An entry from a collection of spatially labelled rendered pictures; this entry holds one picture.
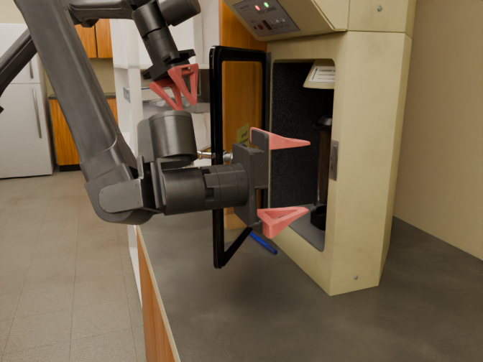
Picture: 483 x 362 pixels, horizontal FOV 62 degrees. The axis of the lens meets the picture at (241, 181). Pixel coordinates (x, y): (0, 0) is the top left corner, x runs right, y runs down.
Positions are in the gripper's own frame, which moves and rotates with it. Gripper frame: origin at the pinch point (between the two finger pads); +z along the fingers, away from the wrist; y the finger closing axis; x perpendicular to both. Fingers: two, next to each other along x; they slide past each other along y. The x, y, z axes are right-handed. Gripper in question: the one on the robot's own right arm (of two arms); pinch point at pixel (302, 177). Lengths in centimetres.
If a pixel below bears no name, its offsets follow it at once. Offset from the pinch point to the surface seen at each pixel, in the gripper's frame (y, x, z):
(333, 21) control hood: 21.7, 8.5, 9.3
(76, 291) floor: -116, 199, -49
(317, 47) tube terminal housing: 18.4, 17.8, 12.1
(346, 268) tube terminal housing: -21.5, 9.4, 14.8
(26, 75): 14, 497, -97
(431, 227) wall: -26, 29, 55
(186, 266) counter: -26.0, 30.1, -11.3
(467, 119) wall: 3, 22, 55
